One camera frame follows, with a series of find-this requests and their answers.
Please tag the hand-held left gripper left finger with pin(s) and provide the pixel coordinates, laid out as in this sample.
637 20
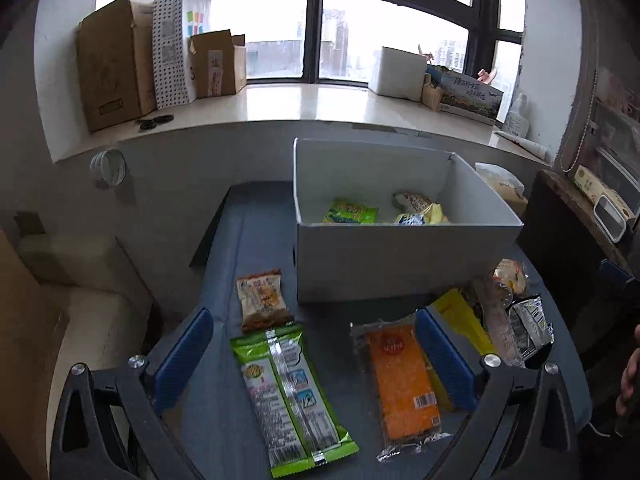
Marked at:
182 360

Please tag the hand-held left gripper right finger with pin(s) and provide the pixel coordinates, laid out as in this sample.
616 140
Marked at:
445 355

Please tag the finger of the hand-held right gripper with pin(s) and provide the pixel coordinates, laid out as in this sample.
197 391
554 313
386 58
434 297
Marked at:
619 272

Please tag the large yellow snack packet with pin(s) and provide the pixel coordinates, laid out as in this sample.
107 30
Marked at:
460 315

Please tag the orange cracker packet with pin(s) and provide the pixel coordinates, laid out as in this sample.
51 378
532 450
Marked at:
402 385

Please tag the long clear sausage packet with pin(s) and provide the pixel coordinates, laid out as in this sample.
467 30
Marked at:
500 330

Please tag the black white snack packet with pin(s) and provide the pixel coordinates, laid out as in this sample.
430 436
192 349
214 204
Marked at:
531 327

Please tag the orange brown snack packet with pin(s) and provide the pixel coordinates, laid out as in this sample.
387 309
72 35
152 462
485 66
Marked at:
262 300

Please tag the round jelly cup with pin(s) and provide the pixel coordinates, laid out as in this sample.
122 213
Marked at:
511 277

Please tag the long green snack packet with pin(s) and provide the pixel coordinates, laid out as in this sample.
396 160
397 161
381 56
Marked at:
287 395

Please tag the white cardboard box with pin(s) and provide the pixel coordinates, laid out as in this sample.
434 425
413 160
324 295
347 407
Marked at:
375 260

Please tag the person's right hand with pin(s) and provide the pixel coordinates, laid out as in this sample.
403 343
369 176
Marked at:
631 375

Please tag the white rectangular device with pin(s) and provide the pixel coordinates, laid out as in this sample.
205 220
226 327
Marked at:
610 217

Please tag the brown side shelf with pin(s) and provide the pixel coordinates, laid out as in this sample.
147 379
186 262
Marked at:
570 200

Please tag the green white tissue pack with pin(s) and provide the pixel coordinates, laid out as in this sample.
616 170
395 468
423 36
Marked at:
590 182

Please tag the blue yellow snack packet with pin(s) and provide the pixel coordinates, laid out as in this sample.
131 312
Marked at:
411 219

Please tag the small yellow snack packet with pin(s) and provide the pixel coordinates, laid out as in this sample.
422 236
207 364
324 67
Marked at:
437 214

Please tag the soft tissue pack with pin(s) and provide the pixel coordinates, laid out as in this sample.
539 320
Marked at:
500 185

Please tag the white tube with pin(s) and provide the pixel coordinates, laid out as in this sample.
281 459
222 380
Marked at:
522 144

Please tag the green yellow snack packet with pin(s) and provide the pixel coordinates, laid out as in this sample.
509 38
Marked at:
350 212

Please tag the white plastic bottle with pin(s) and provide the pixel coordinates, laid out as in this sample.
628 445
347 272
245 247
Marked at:
516 120

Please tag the printed landscape carton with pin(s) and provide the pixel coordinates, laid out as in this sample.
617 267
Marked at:
470 97

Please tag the pink clip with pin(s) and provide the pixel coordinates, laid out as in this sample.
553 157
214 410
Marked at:
487 76
426 55

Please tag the black scissors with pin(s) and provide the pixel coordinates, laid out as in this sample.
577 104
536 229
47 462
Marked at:
155 122

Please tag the small brown packet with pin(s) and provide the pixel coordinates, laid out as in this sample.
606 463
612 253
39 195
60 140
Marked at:
431 94

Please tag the white foam box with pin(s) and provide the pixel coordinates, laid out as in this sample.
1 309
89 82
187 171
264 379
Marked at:
397 74

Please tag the small open cardboard box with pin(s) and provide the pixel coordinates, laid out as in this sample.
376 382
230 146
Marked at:
215 67

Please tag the large cardboard box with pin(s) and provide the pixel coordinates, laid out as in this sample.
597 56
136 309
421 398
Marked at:
112 65

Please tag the dotted white paper bag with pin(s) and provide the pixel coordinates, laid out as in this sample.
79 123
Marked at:
172 45

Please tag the round white wall vent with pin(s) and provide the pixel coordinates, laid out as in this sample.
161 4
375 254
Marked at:
107 167

